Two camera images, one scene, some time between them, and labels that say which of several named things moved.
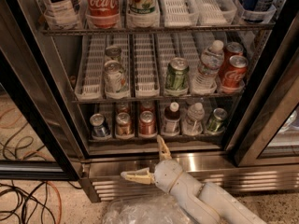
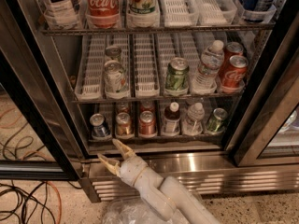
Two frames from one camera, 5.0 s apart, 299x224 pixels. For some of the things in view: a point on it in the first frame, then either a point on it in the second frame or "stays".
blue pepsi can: x=98 y=129 stays
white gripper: x=165 y=174 → x=132 y=169
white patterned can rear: x=113 y=53 stays
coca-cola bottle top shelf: x=102 y=7 stays
